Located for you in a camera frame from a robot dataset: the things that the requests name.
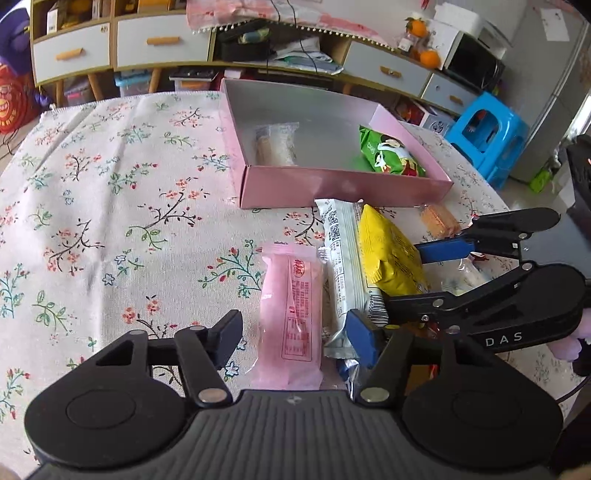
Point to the white foam box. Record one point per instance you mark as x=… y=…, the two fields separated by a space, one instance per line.
x=461 y=16

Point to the blue plastic stool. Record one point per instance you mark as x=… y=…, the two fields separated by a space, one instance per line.
x=501 y=120

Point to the clear storage bin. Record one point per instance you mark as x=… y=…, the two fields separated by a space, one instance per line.
x=134 y=85

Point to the black microwave oven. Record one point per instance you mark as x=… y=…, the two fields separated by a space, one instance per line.
x=473 y=62

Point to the white patterned box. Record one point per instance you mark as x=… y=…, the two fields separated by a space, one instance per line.
x=434 y=122

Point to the wooden cabinet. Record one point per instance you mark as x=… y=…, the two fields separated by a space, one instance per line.
x=113 y=32

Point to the green snack packet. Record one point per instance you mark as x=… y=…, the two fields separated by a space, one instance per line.
x=390 y=154

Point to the pile of papers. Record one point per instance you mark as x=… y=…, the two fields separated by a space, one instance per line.
x=304 y=55

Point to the pink cardboard box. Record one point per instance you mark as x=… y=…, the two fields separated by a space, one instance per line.
x=323 y=187

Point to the pink lace-trimmed cloth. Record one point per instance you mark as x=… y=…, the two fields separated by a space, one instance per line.
x=231 y=11

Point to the floral tablecloth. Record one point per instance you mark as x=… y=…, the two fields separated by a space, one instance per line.
x=115 y=207

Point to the black case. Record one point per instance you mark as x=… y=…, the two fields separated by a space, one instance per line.
x=242 y=48

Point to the yellow snack packet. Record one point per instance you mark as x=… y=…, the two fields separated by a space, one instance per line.
x=388 y=254

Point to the black remote control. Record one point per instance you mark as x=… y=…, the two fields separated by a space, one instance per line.
x=191 y=74

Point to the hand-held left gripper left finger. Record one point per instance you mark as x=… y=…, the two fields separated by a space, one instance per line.
x=228 y=337

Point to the red printed drum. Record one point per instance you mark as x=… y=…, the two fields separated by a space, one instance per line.
x=14 y=101

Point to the purple bag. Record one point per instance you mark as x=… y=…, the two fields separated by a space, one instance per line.
x=14 y=37

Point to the pink snack packet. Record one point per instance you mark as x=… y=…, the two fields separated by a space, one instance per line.
x=291 y=314

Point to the green paper bag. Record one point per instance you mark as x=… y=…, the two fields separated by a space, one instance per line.
x=541 y=181

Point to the person's right hand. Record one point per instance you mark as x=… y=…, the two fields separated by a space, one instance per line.
x=572 y=349

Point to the clear wrapped orange wafer block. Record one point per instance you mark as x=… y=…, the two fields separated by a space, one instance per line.
x=438 y=220

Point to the clear wrapped beige wafer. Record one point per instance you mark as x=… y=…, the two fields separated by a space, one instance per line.
x=276 y=145

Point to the orange fruit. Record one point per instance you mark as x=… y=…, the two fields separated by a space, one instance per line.
x=429 y=59
x=418 y=27

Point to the clear white snack packet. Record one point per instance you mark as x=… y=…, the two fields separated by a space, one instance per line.
x=471 y=277

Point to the grey refrigerator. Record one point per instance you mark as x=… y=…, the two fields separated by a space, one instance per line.
x=545 y=69

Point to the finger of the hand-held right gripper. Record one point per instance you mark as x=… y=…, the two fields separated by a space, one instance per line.
x=415 y=309
x=443 y=249

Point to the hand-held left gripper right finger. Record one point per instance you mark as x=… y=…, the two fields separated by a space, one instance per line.
x=362 y=341

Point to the long silver snack packet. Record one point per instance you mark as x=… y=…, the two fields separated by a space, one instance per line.
x=341 y=258

